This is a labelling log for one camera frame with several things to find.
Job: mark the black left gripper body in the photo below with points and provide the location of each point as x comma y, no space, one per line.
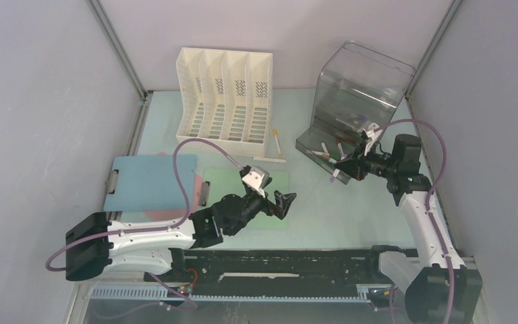
254,203

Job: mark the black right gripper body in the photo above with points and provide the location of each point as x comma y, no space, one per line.
378,164

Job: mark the red capped white marker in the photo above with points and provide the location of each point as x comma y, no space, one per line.
341,150

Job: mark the transparent grey drawer box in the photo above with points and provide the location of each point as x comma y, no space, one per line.
356,80

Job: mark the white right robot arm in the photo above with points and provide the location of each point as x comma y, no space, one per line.
439,288

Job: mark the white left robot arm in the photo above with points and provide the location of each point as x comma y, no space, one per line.
96,245

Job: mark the green clipboard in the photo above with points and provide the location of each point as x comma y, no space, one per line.
228,181

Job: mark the white marker pen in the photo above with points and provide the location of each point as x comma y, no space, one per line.
270,160

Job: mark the yellow capped pen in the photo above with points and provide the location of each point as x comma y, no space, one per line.
277,143

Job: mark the pink paper sheet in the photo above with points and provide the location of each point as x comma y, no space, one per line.
165,215

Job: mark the white file organizer rack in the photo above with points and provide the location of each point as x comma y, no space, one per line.
227,98

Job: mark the blue clipboard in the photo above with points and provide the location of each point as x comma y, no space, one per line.
149,182

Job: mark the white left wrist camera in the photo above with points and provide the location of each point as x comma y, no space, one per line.
255,179

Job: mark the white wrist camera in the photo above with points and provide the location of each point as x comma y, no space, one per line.
255,179
370,132

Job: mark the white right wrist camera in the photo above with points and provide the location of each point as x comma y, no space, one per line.
370,132

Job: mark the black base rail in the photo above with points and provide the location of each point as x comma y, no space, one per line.
321,274

